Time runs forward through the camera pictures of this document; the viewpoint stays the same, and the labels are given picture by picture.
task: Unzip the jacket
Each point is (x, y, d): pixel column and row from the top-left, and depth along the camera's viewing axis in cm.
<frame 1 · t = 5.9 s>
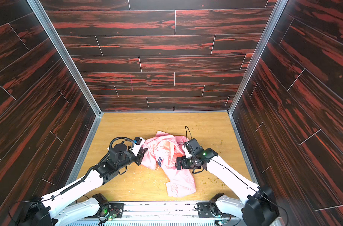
left hand: (147, 148, 79), fingers closed
right hand: (185, 163, 82), fingers open
pink hooded jacket: (163, 149, 82), point 17 cm above the table

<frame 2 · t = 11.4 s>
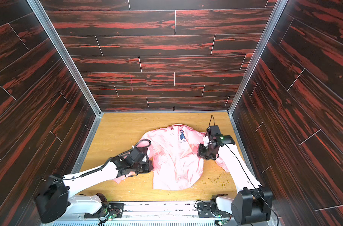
left hand: (155, 168, 82), fingers closed
right hand: (202, 154, 81), fingers closed
pink hooded jacket: (173, 151, 93), point 6 cm above the table

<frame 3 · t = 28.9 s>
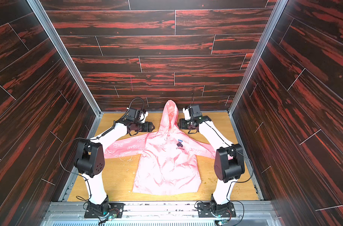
left hand: (152, 127, 95), fingers open
right hand: (183, 123, 93), fingers open
pink hooded jacket: (167, 160, 93), point 2 cm above the table

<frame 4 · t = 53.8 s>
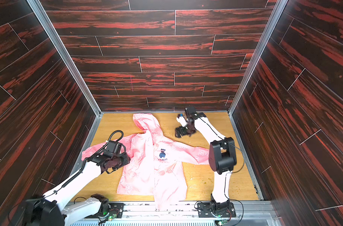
left hand: (130, 159, 85), fingers open
right hand: (184, 132, 95), fingers open
pink hooded jacket: (157, 166, 90), point 2 cm above the table

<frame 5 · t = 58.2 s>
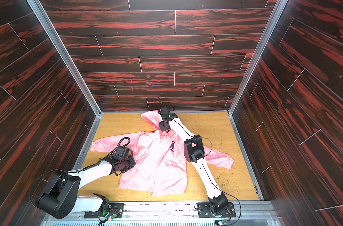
left hand: (136, 164, 92), fingers closed
right hand: (168, 124, 109), fingers closed
pink hooded jacket: (154, 163, 91), point 3 cm above the table

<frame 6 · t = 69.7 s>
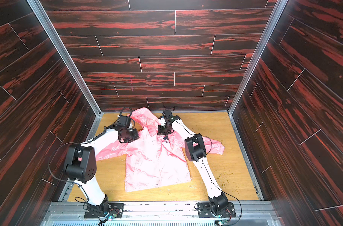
left hand: (140, 136, 96), fingers open
right hand: (160, 132, 108), fingers closed
pink hooded jacket: (154, 160, 94), on the table

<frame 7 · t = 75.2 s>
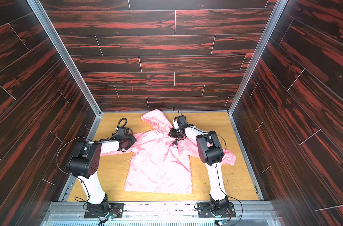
left hand: (136, 139, 103), fingers closed
right hand: (173, 133, 107), fingers open
pink hooded jacket: (156, 162, 93), on the table

